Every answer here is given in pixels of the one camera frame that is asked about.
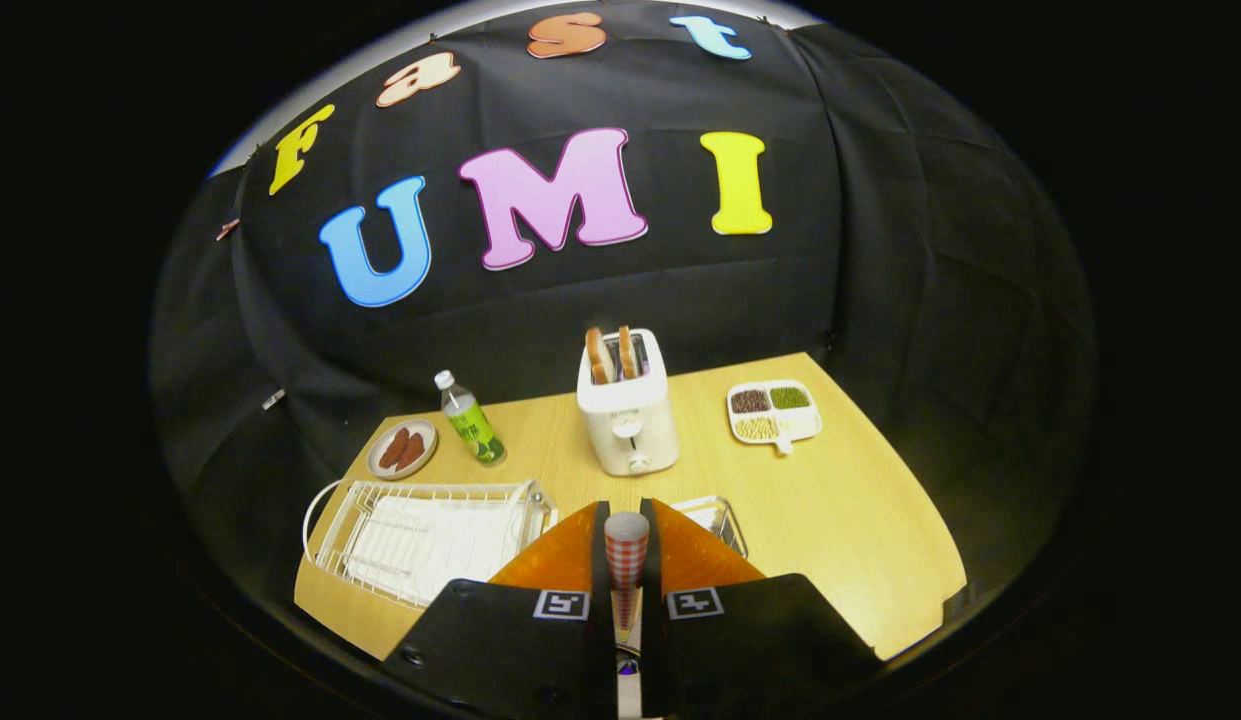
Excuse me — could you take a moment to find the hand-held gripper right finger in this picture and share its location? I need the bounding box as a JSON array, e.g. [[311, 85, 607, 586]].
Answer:
[[640, 497, 881, 720]]

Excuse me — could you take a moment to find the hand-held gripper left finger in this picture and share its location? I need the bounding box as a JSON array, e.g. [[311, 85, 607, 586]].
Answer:
[[382, 500, 617, 720]]

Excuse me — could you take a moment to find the white wire dish rack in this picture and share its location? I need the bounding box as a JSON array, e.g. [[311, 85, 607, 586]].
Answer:
[[302, 478, 559, 609]]

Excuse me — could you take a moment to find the metal wire basket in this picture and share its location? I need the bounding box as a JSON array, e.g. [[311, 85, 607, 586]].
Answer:
[[670, 496, 749, 561]]

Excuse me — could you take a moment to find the red checked handle spoon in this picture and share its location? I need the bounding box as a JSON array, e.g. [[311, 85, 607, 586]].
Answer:
[[604, 511, 652, 720]]

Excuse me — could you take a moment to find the green label plastic bottle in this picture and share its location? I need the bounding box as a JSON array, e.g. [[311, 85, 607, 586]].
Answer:
[[434, 370, 507, 466]]

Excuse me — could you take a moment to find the small beige saucer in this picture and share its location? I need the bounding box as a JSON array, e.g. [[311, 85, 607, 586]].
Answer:
[[366, 418, 439, 481]]

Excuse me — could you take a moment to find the white divided bean tray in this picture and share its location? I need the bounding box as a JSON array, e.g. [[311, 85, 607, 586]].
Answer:
[[726, 379, 823, 454]]

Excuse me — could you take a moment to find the white toaster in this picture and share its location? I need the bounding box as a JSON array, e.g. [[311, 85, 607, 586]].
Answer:
[[576, 328, 680, 477]]

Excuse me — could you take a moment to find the black backdrop cloth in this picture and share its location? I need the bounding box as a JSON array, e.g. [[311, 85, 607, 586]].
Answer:
[[150, 0, 1096, 601]]

